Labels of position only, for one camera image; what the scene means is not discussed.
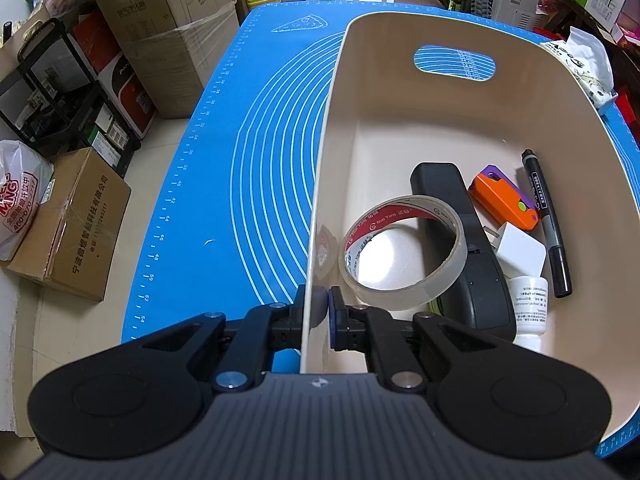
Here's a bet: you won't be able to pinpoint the white tissue pack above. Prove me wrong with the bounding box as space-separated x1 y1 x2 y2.
540 27 618 113

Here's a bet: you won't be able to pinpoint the flat brown cardboard box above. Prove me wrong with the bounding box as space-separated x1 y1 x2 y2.
5 147 132 303

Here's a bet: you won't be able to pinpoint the small white bottle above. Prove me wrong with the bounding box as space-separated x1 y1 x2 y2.
507 275 551 353

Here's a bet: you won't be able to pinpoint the red and white carton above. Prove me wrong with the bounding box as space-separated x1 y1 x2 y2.
72 22 157 142

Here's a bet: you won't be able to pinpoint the blue silicone mat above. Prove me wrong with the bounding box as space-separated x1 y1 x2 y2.
120 2 640 461

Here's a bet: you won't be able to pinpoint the black marker pen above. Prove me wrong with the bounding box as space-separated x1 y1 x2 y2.
521 148 572 298

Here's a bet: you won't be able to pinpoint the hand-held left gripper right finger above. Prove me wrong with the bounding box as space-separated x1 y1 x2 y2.
327 286 502 393

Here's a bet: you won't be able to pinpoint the black remote control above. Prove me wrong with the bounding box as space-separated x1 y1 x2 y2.
410 162 518 345

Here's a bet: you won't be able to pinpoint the red crate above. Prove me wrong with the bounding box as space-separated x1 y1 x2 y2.
615 87 640 127

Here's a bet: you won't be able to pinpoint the large taped cardboard box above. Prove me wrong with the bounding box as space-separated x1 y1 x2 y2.
92 0 241 121

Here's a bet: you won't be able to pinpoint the clear tape roll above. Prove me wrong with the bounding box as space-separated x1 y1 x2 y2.
339 195 468 312

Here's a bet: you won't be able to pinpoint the black metal shelf rack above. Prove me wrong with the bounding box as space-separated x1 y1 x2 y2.
0 17 151 171

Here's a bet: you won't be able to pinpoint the white charger plug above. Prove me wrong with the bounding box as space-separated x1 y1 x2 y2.
485 221 547 281

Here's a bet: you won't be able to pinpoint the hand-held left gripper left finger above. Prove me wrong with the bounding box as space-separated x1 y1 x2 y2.
135 285 307 393

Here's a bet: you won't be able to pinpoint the orange utility knife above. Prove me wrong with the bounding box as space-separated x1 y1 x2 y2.
468 164 541 231

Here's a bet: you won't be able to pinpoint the green and white small cartons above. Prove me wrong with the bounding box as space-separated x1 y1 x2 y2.
80 102 129 162

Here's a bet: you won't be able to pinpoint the beige plastic storage bin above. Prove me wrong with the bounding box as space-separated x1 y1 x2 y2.
299 10 640 461

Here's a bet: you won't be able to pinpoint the white plastic bag red print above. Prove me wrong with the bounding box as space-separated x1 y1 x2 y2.
0 139 55 262

